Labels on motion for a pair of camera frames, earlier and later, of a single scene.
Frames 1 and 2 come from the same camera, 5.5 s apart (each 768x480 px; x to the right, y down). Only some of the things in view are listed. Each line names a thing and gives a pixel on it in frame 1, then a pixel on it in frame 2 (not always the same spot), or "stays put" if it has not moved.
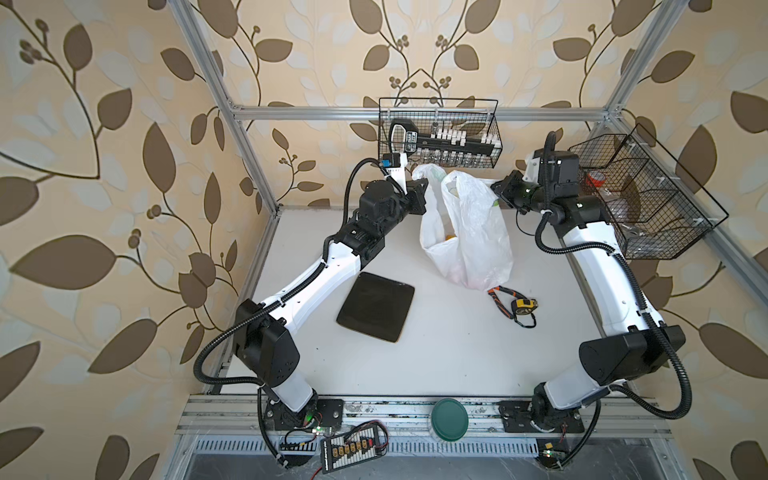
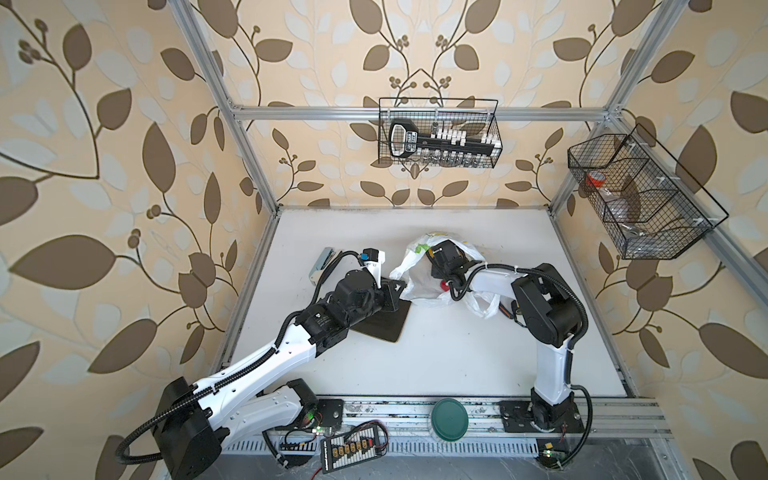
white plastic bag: x=461 y=230 to x=418 y=283
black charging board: x=347 y=449 stays put
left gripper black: x=414 y=196 to x=391 y=293
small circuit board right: x=549 y=457 stays put
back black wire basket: x=442 y=132 stays put
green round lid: x=449 y=419 stays put
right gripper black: x=504 y=188 to x=435 y=271
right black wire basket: x=654 y=211 stays put
